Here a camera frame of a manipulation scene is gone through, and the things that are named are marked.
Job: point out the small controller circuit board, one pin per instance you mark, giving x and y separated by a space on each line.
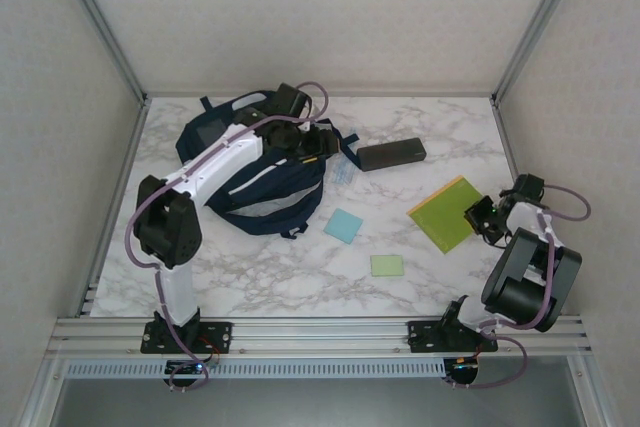
462 365
187 368

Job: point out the green notebook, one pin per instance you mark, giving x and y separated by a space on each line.
440 217

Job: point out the aluminium table side rail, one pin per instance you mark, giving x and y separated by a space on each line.
131 147
510 147

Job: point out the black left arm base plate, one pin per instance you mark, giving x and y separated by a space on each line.
220 337

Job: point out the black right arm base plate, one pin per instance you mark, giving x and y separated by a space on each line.
422 337

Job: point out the aluminium frame post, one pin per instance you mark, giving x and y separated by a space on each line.
100 22
542 22

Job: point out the small clear plastic packet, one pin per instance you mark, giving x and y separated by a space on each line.
344 172

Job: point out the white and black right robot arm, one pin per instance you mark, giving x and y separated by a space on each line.
530 287

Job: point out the navy blue student backpack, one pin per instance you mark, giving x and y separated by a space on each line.
295 182

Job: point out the blue sticky note pad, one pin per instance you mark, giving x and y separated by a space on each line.
344 225

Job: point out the green sticky note pad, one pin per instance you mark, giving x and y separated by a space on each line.
386 265

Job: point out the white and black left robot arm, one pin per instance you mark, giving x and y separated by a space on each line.
220 159

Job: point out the aluminium mounting rail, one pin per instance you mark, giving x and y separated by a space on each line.
320 337

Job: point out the black pencil case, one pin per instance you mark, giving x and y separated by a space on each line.
390 154

